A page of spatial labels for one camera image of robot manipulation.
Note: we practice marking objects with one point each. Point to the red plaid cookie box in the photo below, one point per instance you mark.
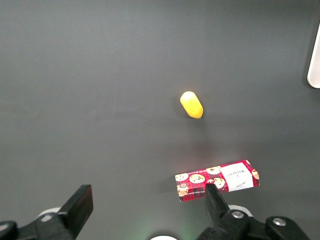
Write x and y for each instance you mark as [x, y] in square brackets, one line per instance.
[197, 180]

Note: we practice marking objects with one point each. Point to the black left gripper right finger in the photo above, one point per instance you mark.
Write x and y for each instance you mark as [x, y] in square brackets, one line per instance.
[217, 212]

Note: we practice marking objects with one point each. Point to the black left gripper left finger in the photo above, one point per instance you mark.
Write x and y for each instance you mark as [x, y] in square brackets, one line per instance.
[75, 210]

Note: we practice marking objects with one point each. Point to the yellow lemon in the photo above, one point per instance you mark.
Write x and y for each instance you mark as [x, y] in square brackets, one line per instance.
[191, 105]

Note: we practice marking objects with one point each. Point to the beige rectangular tray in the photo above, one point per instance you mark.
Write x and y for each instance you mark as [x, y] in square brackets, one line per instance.
[315, 65]

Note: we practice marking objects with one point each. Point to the black table mat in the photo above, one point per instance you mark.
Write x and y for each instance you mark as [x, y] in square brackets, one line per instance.
[100, 75]

